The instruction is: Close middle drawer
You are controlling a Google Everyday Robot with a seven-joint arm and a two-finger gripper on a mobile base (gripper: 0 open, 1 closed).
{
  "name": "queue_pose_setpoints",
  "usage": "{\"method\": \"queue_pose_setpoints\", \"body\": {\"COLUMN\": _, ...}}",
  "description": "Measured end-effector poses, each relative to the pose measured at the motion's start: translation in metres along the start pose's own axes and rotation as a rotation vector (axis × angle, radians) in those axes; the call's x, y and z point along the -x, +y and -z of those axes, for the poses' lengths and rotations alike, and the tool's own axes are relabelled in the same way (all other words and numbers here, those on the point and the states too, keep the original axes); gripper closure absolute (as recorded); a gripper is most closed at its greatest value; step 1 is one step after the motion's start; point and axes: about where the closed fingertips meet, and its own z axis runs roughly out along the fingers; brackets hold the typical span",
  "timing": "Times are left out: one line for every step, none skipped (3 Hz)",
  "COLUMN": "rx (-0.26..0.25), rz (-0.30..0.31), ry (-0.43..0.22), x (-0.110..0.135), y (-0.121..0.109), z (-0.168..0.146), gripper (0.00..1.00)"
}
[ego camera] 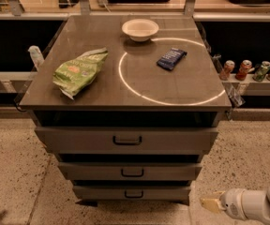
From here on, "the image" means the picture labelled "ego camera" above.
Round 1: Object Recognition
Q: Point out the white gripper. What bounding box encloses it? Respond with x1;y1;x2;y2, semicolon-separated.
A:
200;188;247;220

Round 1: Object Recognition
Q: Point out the grey drawer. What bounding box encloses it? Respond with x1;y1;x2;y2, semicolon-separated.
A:
35;127;218;155
58;162;202;181
73;186;190;202

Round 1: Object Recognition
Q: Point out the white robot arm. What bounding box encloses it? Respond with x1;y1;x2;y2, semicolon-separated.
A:
200;186;270;225

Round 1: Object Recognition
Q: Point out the grey bottom drawer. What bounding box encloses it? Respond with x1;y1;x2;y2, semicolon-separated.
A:
73;186;190;202

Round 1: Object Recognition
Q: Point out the grey drawer cabinet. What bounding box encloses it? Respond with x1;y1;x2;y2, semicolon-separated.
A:
18;14;233;204

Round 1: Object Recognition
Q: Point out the grey top drawer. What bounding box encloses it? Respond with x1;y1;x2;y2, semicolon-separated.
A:
35;127;218;155

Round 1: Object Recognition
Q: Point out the clear plastic holder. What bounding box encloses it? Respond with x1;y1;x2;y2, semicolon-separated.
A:
212;54;244;108

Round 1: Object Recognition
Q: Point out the orange-red soda can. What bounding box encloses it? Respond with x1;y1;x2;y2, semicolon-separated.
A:
235;60;252;81

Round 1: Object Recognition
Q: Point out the red soda can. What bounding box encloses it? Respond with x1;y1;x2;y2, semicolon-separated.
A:
219;60;235;81

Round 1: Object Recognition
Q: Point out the green soda can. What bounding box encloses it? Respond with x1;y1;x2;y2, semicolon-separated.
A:
253;61;270;82

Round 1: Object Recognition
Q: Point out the blue snack packet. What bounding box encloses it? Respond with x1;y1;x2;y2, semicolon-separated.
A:
157;48;188;70

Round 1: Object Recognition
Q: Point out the white bowl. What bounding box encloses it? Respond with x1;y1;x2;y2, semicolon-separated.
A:
122;19;158;42

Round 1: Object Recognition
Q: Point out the green chip bag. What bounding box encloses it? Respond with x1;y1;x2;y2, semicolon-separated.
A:
52;48;108;99

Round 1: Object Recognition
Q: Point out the white plastic bottle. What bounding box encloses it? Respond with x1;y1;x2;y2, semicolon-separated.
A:
28;45;44;69

